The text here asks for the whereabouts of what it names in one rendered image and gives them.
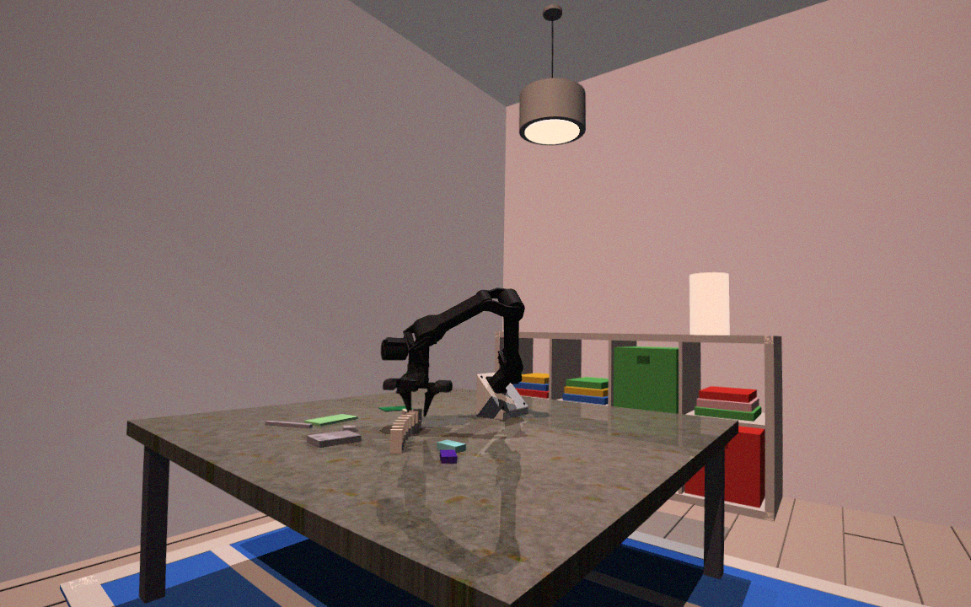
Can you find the light blue rectangular block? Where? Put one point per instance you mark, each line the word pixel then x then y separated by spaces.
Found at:
pixel 449 445

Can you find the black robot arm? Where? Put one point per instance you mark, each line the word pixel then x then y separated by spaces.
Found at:
pixel 430 329

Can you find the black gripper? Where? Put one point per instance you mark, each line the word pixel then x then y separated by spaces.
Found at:
pixel 444 386

